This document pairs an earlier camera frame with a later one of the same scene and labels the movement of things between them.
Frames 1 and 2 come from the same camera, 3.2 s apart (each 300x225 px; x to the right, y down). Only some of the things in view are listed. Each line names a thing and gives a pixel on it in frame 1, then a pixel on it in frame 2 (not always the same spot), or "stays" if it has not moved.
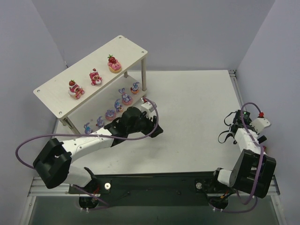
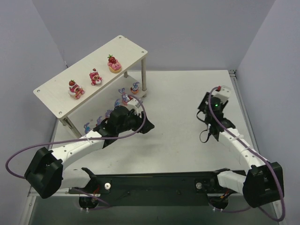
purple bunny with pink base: (118, 106) stays
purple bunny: (110, 115) stays
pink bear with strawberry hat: (95, 78) stays
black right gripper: (233, 128) -> (203, 106)
